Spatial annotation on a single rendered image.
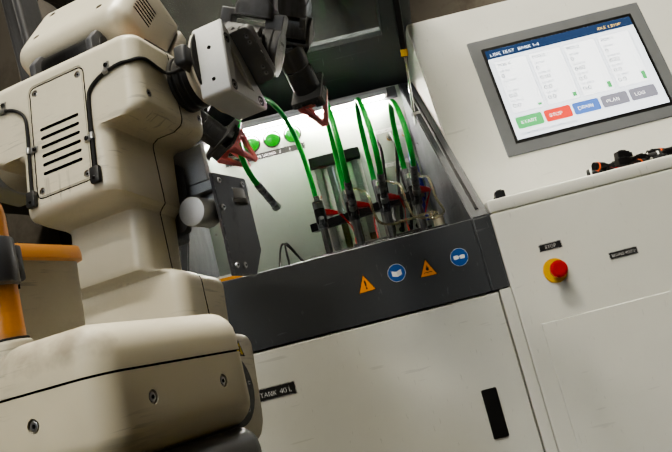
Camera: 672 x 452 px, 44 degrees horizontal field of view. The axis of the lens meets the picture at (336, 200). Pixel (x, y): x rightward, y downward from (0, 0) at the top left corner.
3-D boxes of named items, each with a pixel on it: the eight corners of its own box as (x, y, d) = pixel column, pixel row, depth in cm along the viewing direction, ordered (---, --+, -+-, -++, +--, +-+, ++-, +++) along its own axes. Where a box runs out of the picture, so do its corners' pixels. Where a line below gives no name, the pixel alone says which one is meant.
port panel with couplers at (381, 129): (388, 226, 230) (360, 121, 235) (388, 228, 233) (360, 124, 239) (434, 214, 230) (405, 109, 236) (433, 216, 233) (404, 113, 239)
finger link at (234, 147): (249, 162, 200) (217, 139, 197) (266, 146, 196) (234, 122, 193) (241, 180, 195) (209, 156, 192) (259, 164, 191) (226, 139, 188)
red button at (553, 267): (551, 283, 172) (543, 259, 173) (546, 285, 176) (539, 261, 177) (575, 277, 172) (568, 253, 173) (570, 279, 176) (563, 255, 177)
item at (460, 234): (205, 364, 174) (189, 289, 177) (208, 364, 178) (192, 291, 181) (492, 291, 176) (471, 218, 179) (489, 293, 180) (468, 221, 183)
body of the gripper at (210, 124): (218, 146, 198) (192, 127, 196) (242, 122, 192) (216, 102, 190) (210, 163, 194) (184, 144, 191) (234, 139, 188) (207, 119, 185)
